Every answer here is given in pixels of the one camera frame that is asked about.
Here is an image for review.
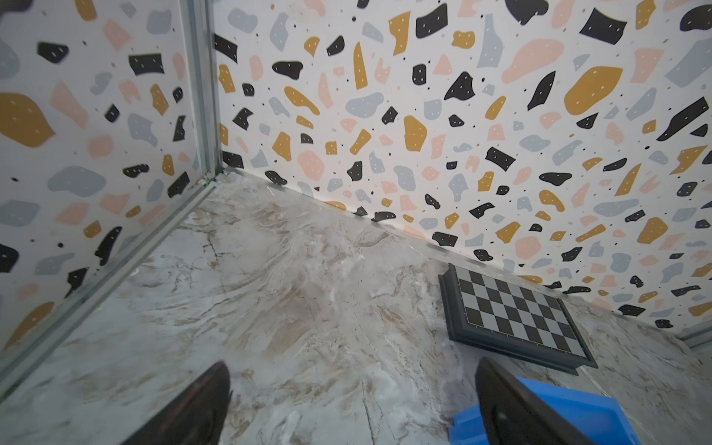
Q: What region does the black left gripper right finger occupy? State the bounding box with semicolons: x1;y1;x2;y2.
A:
475;358;593;445

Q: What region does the left corner aluminium post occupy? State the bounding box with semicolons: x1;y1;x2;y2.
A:
179;0;223;180

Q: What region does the blue plastic bin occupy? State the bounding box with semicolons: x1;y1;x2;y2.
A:
449;378;642;445

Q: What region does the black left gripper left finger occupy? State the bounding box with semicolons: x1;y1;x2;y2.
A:
122;361;232;445

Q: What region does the black white checkerboard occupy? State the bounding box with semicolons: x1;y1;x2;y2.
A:
439;263;598;375

